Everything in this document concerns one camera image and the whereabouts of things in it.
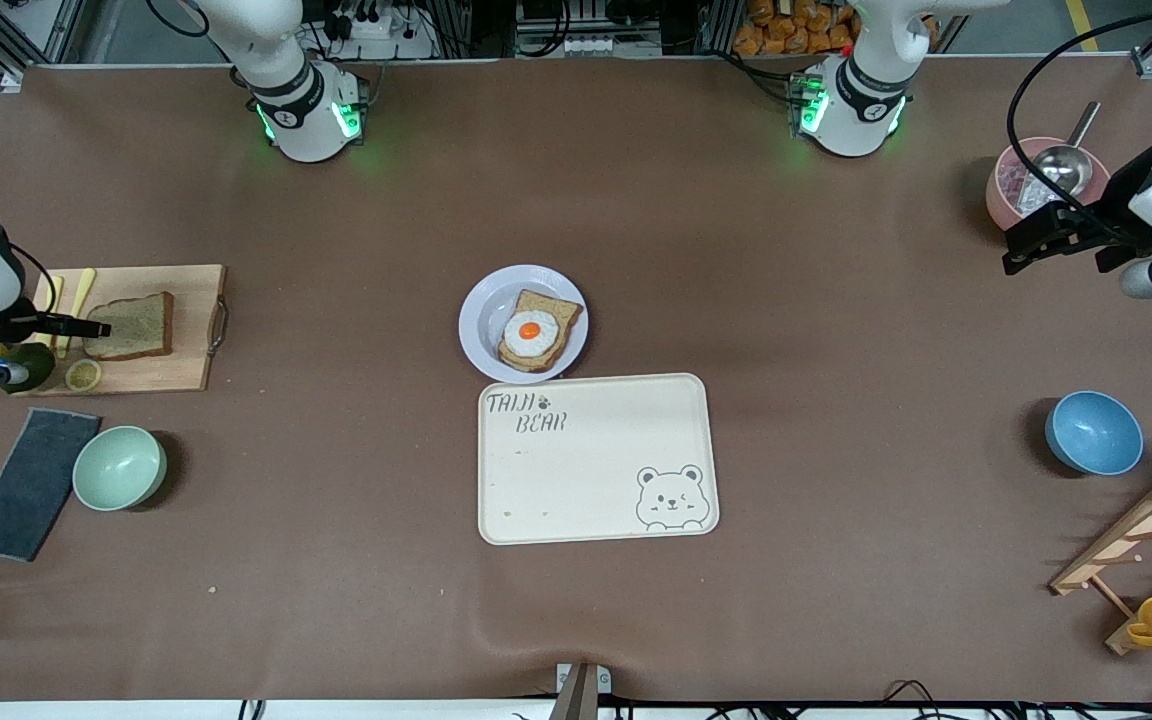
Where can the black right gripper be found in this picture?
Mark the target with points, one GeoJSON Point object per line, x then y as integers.
{"type": "Point", "coordinates": [20, 325]}

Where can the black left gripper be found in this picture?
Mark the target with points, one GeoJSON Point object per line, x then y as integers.
{"type": "Point", "coordinates": [1123, 193]}

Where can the plain brown bread slice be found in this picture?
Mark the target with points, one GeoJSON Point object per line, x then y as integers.
{"type": "Point", "coordinates": [141, 328]}

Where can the white round plate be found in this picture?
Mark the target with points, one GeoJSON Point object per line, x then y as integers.
{"type": "Point", "coordinates": [481, 335]}

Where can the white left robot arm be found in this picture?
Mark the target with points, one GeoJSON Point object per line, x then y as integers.
{"type": "Point", "coordinates": [851, 100]}

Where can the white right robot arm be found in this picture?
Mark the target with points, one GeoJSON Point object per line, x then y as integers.
{"type": "Point", "coordinates": [296, 100]}

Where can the yellow plastic knife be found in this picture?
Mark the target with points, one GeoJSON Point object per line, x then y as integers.
{"type": "Point", "coordinates": [84, 290]}

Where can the lemon slice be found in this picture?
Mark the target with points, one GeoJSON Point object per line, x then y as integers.
{"type": "Point", "coordinates": [83, 375]}

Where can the green avocado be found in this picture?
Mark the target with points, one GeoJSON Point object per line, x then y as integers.
{"type": "Point", "coordinates": [36, 365]}

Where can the pink bowl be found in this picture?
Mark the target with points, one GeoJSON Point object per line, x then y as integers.
{"type": "Point", "coordinates": [1001, 195]}

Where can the clear ice cubes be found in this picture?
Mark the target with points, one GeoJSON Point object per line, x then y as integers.
{"type": "Point", "coordinates": [1021, 185]}

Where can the metal ladle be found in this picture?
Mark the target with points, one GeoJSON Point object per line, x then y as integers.
{"type": "Point", "coordinates": [1061, 168]}

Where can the wooden cutting board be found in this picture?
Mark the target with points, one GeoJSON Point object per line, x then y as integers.
{"type": "Point", "coordinates": [186, 320]}

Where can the pale green bowl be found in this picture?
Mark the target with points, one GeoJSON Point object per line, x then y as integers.
{"type": "Point", "coordinates": [118, 468]}

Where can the dark grey cloth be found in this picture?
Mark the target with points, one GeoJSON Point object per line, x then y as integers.
{"type": "Point", "coordinates": [31, 485]}

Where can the blue bowl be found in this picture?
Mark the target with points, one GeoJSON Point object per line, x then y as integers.
{"type": "Point", "coordinates": [1093, 432]}

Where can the wooden peg drying rack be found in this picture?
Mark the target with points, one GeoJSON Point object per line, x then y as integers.
{"type": "Point", "coordinates": [1136, 535]}

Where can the orange snack pile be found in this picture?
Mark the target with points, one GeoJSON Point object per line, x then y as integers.
{"type": "Point", "coordinates": [786, 30]}

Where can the white power strip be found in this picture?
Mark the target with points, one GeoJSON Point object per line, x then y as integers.
{"type": "Point", "coordinates": [376, 30]}

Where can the cream tray with bear print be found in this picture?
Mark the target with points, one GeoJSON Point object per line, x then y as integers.
{"type": "Point", "coordinates": [586, 470]}

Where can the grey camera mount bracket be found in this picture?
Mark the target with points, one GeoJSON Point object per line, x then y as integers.
{"type": "Point", "coordinates": [581, 690]}

